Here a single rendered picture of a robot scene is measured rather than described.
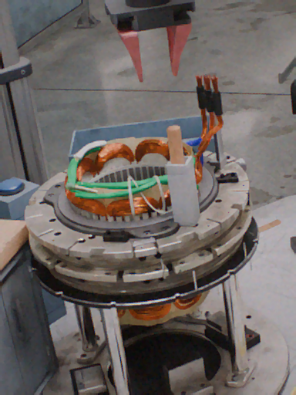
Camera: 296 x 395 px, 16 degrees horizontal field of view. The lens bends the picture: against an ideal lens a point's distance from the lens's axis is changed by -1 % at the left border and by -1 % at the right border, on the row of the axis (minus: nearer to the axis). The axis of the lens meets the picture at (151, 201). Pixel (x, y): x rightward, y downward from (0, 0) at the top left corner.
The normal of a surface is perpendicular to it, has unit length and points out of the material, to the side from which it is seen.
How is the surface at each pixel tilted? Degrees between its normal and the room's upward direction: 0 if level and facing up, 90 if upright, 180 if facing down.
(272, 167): 0
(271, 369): 0
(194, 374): 90
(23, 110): 90
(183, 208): 90
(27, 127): 90
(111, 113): 0
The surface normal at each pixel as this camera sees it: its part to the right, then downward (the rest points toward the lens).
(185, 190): -0.29, 0.47
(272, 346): -0.14, -0.88
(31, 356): 0.93, 0.04
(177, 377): 0.43, 0.36
